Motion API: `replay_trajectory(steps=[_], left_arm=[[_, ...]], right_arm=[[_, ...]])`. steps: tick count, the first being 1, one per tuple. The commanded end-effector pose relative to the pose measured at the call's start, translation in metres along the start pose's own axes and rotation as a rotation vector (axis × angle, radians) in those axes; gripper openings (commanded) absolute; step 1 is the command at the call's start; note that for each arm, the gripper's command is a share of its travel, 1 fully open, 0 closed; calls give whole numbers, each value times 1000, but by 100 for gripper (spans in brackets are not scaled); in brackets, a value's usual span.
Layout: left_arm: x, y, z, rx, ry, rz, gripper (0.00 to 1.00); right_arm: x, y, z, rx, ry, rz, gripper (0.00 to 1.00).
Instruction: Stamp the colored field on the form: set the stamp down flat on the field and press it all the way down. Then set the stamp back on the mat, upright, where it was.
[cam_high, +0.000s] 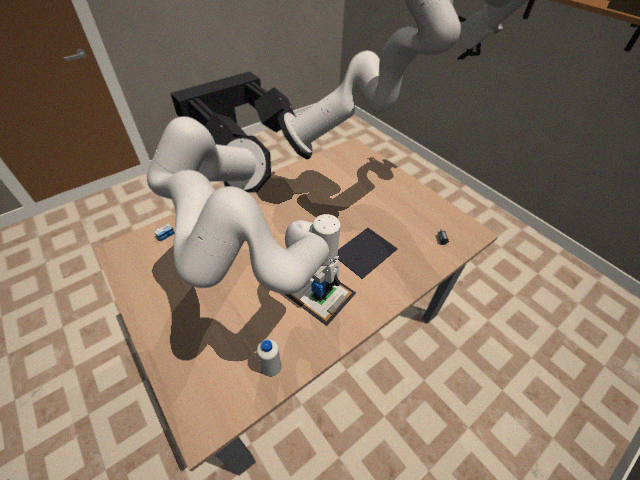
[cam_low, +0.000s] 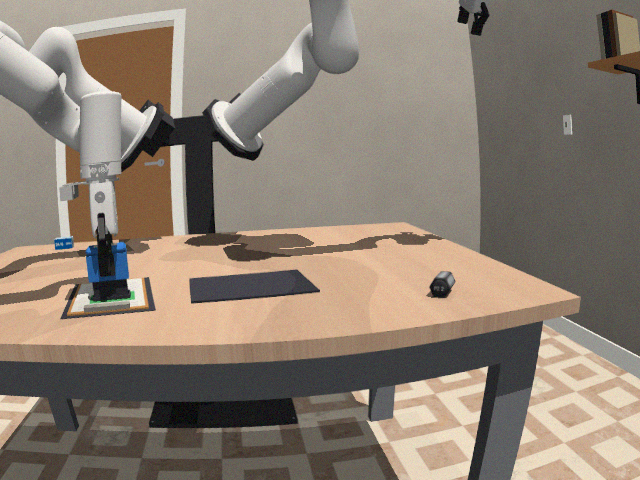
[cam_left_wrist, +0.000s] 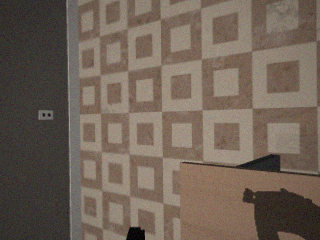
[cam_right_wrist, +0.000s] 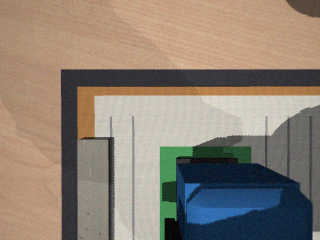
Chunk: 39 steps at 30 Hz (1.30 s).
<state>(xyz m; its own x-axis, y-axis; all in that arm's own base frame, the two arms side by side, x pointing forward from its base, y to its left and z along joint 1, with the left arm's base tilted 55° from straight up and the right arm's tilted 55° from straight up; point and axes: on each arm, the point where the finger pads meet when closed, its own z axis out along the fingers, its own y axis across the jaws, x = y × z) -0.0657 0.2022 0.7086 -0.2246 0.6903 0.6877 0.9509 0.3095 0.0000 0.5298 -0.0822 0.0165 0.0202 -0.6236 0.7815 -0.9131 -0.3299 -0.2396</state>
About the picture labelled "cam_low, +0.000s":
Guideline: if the dark grey flat mat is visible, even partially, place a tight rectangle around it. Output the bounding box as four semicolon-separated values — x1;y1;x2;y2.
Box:
189;269;320;304

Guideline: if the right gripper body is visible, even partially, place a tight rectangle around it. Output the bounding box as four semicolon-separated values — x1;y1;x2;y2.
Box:
83;178;119;238

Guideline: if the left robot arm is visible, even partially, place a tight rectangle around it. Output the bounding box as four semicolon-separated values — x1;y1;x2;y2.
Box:
212;0;359;152

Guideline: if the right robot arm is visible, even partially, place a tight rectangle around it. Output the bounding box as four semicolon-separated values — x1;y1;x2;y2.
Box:
0;21;156;201

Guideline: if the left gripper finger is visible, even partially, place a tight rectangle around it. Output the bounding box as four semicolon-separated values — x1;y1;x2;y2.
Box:
471;2;489;36
457;6;469;24

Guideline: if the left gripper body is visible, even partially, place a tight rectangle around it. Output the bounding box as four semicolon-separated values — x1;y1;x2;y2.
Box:
459;0;490;14

